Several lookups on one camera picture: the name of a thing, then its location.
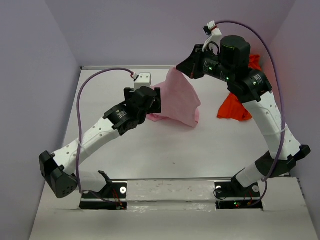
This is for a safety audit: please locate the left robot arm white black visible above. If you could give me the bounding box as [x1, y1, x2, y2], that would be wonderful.
[39, 86, 161, 199]

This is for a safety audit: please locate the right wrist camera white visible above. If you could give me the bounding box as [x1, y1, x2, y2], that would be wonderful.
[202, 20, 222, 52]

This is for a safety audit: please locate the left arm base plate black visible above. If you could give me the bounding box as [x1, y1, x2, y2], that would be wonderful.
[79, 181, 128, 211]

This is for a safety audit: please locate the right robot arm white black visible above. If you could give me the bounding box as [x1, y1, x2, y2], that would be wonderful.
[176, 35, 311, 196]

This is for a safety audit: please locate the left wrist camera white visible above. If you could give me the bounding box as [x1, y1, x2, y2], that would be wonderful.
[131, 72, 152, 91]

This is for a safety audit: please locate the metal rail table back edge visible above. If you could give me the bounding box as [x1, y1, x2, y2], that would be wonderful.
[80, 65, 173, 71]

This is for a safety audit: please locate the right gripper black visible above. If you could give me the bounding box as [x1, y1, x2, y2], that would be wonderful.
[176, 43, 234, 83]

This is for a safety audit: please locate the pink t shirt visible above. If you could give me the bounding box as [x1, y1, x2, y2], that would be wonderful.
[147, 67, 201, 128]

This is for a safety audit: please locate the orange t shirt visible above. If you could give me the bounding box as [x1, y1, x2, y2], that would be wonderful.
[217, 54, 262, 122]

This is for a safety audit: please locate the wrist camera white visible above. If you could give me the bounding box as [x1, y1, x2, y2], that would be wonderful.
[131, 72, 152, 91]
[202, 20, 222, 52]

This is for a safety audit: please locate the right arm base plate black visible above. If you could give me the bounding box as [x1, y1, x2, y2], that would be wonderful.
[213, 181, 263, 210]

